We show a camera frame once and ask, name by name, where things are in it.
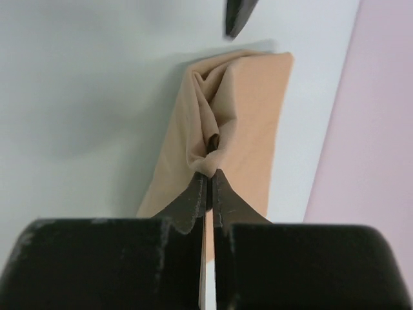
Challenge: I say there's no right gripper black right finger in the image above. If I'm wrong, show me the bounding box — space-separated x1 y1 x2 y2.
211 169 270 309

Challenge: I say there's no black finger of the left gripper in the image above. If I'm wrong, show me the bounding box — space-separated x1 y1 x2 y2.
225 0 259 38

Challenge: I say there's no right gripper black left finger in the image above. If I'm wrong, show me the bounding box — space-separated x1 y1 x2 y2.
155 172 208 309

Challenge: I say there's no beige t shirt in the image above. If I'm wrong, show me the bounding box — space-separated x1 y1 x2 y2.
136 48 295 310

